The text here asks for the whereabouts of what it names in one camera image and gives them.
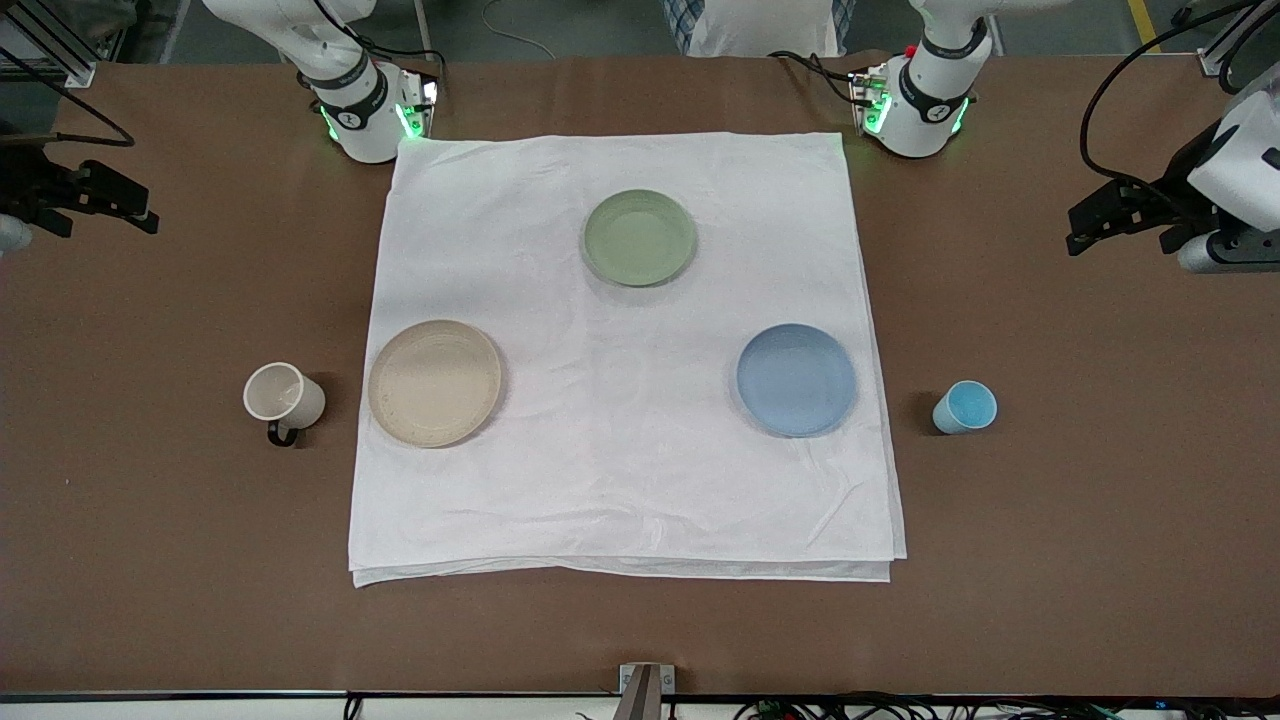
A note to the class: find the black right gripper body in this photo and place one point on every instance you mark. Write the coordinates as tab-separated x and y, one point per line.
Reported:
28	186

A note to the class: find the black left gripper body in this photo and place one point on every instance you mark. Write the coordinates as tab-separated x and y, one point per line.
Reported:
1176	193

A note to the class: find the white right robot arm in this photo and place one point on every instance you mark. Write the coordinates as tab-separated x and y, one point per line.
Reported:
350	95

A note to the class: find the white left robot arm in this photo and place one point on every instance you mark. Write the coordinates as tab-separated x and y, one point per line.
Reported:
925	100

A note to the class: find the blue cup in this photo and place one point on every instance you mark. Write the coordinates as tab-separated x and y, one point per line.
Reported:
966	407

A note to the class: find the blue plate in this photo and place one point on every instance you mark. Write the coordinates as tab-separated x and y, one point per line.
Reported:
796	380

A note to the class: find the beige gray plate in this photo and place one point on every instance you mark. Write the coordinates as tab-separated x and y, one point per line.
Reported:
434	383

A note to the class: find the green plate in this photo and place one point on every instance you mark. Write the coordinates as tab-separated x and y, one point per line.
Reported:
638	238

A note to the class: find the person in white shirt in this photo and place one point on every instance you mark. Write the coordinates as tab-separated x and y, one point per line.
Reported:
755	25

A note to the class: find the white cloth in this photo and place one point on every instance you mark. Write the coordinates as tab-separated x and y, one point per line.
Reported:
620	450

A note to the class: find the aluminium frame profile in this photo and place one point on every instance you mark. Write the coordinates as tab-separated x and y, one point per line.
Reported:
1235	40
45	40

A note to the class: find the metal table bracket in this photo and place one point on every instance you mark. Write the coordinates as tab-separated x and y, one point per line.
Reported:
646	690

